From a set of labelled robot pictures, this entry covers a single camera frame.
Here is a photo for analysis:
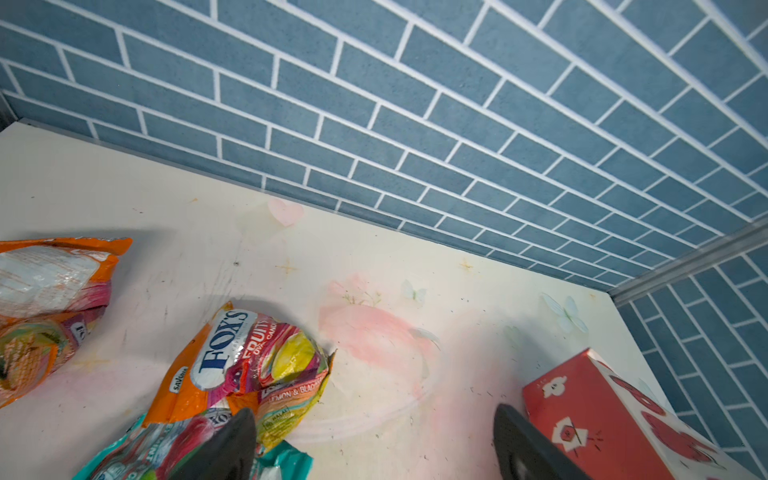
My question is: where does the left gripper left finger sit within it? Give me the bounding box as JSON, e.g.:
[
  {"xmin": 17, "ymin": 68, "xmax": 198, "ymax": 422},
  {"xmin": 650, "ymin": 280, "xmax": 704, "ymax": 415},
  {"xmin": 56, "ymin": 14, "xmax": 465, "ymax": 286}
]
[{"xmin": 170, "ymin": 408, "xmax": 256, "ymax": 480}]

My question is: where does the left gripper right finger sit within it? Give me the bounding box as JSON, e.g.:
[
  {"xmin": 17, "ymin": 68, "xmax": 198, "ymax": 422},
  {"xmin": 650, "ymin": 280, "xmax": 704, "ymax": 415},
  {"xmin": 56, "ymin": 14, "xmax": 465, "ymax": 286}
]
[{"xmin": 493, "ymin": 403, "xmax": 589, "ymax": 480}]

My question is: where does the green snack packet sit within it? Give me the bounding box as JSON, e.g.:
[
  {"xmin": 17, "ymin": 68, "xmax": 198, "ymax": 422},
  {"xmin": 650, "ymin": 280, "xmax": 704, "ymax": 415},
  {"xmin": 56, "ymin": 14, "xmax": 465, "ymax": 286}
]
[{"xmin": 75, "ymin": 408, "xmax": 313, "ymax": 479}]

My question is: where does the red white paper bag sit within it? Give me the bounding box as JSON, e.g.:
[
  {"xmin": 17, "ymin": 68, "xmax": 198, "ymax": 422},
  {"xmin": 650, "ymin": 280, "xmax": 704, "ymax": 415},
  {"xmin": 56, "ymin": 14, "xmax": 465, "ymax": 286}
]
[{"xmin": 523, "ymin": 349, "xmax": 754, "ymax": 479}]

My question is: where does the orange Fox's candy packet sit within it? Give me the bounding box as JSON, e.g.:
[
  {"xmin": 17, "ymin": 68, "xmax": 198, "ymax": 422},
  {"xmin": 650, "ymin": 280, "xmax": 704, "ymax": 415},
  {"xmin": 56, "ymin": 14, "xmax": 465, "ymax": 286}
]
[{"xmin": 143, "ymin": 303, "xmax": 334, "ymax": 455}]

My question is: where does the orange snack packet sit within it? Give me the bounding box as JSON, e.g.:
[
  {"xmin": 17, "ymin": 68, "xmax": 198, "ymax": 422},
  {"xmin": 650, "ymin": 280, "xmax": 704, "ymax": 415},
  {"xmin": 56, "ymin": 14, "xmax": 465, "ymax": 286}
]
[{"xmin": 1, "ymin": 237, "xmax": 133, "ymax": 407}]

